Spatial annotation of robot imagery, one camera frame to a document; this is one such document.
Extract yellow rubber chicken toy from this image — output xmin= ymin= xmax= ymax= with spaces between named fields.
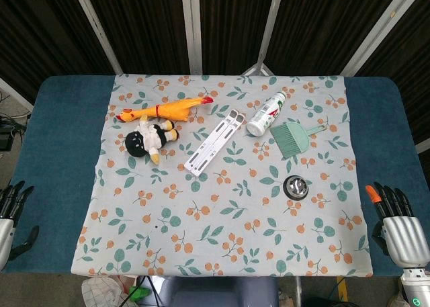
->
xmin=116 ymin=95 xmax=215 ymax=124

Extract black and white plush doll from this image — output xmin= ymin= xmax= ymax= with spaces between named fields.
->
xmin=124 ymin=114 xmax=181 ymax=167

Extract green hand brush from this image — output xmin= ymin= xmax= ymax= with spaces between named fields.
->
xmin=269 ymin=120 xmax=328 ymax=160

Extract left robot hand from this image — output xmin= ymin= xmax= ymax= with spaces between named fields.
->
xmin=0 ymin=181 xmax=40 ymax=271

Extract white folding laptop stand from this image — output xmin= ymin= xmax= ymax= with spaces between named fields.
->
xmin=183 ymin=108 xmax=247 ymax=177

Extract tangled black cables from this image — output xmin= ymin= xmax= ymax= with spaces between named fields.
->
xmin=0 ymin=114 xmax=28 ymax=133

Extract floral print tablecloth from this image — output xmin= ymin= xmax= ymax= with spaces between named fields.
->
xmin=69 ymin=72 xmax=374 ymax=277

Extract black box device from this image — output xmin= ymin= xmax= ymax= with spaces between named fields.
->
xmin=0 ymin=124 xmax=14 ymax=152

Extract small green object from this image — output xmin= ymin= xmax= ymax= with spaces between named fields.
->
xmin=129 ymin=286 xmax=152 ymax=302

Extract white plastic bag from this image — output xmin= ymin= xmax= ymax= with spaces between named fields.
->
xmin=81 ymin=275 xmax=135 ymax=307

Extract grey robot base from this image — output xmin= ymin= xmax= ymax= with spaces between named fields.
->
xmin=160 ymin=275 xmax=280 ymax=307

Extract white drink bottle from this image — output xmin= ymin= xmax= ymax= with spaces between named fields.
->
xmin=247 ymin=91 xmax=287 ymax=136

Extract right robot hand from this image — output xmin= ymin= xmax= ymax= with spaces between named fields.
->
xmin=365 ymin=181 xmax=426 ymax=269

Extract blue table cover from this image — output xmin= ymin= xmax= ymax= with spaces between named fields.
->
xmin=0 ymin=74 xmax=430 ymax=277

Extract silver desk bell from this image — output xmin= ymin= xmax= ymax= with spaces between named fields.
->
xmin=283 ymin=175 xmax=309 ymax=200

